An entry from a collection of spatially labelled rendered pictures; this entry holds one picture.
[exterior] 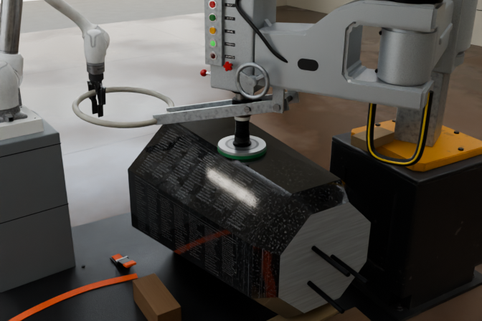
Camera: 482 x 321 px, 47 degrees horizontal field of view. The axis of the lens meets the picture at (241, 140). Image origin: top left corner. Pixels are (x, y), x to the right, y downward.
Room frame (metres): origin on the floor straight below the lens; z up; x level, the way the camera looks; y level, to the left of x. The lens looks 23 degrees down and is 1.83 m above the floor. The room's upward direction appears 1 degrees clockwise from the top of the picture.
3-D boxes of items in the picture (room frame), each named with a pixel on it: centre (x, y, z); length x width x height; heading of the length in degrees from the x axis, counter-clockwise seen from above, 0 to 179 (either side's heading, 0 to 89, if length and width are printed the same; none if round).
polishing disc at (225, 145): (2.29, 0.00, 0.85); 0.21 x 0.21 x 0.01
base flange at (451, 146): (2.58, -0.88, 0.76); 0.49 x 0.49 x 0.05; 31
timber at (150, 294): (2.16, 0.39, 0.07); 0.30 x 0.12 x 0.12; 32
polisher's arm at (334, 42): (2.10, -0.35, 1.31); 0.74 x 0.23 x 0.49; 63
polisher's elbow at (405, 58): (1.99, -0.59, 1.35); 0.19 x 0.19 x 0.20
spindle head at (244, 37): (2.25, -0.08, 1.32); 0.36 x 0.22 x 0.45; 63
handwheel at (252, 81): (2.13, -0.06, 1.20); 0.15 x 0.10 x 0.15; 63
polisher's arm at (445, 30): (2.40, -0.79, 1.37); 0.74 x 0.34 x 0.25; 154
